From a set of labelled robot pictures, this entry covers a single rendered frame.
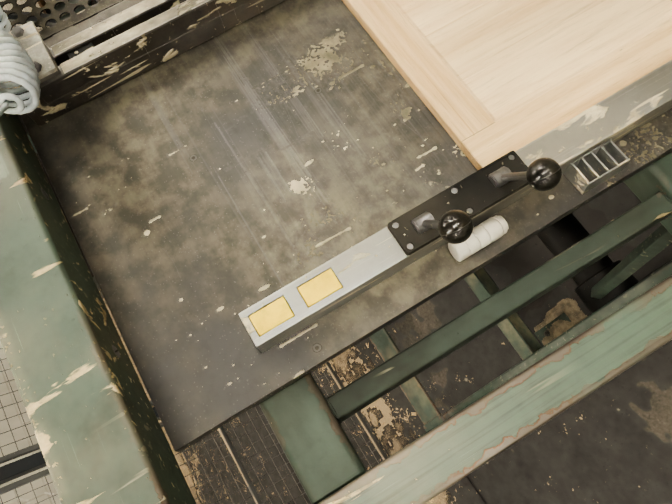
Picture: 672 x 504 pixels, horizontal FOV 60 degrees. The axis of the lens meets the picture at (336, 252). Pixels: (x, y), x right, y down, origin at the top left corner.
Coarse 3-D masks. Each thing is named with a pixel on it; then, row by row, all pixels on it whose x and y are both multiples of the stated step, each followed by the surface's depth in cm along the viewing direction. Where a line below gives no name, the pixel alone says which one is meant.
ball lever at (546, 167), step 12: (504, 168) 75; (528, 168) 65; (540, 168) 64; (552, 168) 63; (492, 180) 75; (504, 180) 74; (516, 180) 71; (528, 180) 65; (540, 180) 64; (552, 180) 63
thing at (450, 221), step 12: (420, 216) 73; (432, 216) 73; (444, 216) 63; (456, 216) 62; (468, 216) 63; (420, 228) 73; (444, 228) 62; (456, 228) 62; (468, 228) 62; (456, 240) 62
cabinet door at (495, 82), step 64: (384, 0) 91; (448, 0) 90; (512, 0) 90; (576, 0) 89; (640, 0) 88; (448, 64) 86; (512, 64) 85; (576, 64) 85; (640, 64) 84; (448, 128) 83; (512, 128) 81
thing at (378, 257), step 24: (624, 96) 79; (648, 96) 79; (576, 120) 79; (600, 120) 78; (624, 120) 78; (648, 120) 81; (528, 144) 78; (552, 144) 78; (576, 144) 77; (600, 144) 78; (528, 192) 79; (480, 216) 76; (384, 240) 74; (336, 264) 74; (360, 264) 73; (384, 264) 73; (408, 264) 76; (288, 288) 73; (360, 288) 74; (240, 312) 72; (312, 312) 72; (264, 336) 71; (288, 336) 74
